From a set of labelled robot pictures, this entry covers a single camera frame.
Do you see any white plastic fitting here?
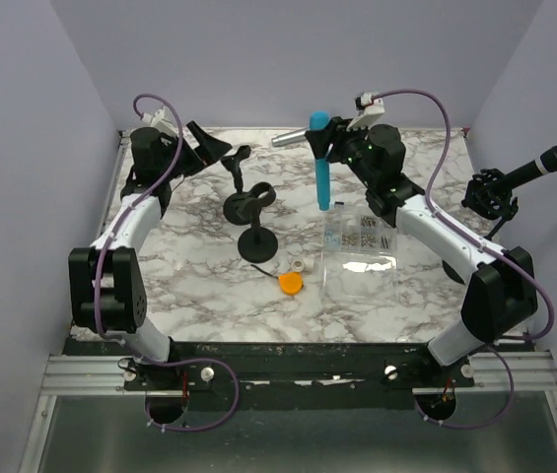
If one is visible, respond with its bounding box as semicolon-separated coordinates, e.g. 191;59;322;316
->
302;257;315;273

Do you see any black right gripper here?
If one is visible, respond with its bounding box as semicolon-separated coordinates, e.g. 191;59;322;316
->
308;114;378;188

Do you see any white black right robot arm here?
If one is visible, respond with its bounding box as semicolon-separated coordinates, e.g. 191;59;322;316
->
306;112;538;386

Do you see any black ring clip mic stand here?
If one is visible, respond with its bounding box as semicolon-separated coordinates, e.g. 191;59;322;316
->
234;181;278;263

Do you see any black microphone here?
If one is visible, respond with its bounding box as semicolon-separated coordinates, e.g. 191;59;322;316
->
491;145;557;193

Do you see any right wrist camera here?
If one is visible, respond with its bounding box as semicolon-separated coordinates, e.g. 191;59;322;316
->
347;92;385;130

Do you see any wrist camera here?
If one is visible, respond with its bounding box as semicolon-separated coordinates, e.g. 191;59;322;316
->
141;107;178;136
347;92;385;130

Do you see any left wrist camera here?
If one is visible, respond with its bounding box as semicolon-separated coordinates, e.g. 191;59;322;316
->
141;107;178;136

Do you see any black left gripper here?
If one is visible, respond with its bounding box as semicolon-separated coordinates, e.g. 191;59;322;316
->
159;122;230;181

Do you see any blue microphone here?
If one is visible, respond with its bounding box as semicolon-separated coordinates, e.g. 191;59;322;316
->
309;111;330;212

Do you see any silver microphone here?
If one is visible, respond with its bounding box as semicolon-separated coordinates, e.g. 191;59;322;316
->
271;128;307;147

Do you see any clear plastic screw box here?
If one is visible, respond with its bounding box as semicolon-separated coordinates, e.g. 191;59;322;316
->
319;202;398;306

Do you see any black fork clip mic stand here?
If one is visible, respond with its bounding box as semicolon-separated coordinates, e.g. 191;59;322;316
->
221;145;251;226

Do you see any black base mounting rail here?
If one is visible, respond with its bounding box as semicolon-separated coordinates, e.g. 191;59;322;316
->
63;339;476;413

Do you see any black shock mount mic stand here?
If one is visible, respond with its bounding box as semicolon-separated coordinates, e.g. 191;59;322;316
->
461;169;519;240

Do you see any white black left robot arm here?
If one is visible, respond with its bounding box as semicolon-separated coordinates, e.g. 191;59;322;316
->
68;121;232;389

